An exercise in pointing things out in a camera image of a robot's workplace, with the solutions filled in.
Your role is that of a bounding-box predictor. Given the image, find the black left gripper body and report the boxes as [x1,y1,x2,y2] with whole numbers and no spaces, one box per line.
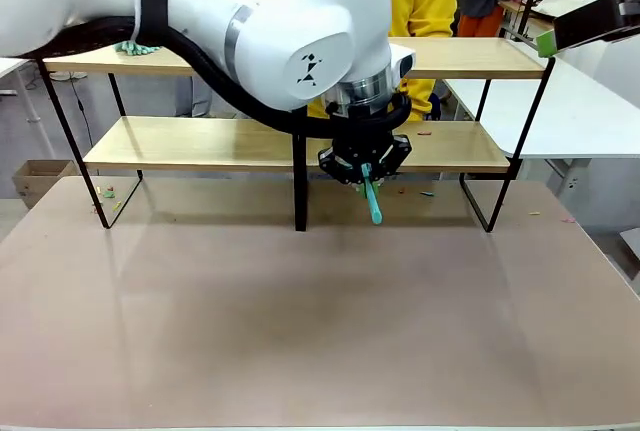
[324,99,409,165]

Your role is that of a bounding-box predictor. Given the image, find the teal plastic brush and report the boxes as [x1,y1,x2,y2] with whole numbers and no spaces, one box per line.
[360,163,384,227]

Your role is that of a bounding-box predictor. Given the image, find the teal microfiber duster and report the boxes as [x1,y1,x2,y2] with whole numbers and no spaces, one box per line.
[114,0,195,58]

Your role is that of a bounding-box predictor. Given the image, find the white paper sheets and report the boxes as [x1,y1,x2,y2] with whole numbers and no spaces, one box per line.
[531,0,602,21]

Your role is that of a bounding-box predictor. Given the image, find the wooden two-tier shelf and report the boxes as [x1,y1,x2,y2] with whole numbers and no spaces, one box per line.
[35,25,557,234]

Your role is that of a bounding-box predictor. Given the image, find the large white side table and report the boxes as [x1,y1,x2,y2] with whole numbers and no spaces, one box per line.
[443,57,640,198]

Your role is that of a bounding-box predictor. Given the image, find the upper wooden shelf board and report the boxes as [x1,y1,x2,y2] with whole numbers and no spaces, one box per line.
[42,36,550,80]

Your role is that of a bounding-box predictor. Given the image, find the wooden shelf board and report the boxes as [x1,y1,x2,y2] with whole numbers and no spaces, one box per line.
[42,36,550,80]
[82,115,512,175]

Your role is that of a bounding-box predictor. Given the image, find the lower wooden shelf board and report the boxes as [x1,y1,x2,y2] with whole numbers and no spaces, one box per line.
[82,115,512,175]

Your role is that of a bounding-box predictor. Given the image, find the brown cardboard box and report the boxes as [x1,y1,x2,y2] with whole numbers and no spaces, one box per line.
[11,159,80,211]

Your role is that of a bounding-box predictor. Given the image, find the small white side table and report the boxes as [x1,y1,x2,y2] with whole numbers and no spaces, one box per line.
[0,57,54,158]

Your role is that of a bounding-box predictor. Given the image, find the black braided cable hose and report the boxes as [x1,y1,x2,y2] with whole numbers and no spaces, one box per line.
[19,18,414,136]

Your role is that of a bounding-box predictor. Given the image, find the black strap on arm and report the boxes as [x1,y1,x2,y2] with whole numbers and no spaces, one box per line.
[141,0,172,36]

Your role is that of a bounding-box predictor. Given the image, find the thin black hanging cable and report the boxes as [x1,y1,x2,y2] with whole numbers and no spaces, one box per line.
[73,79,95,163]

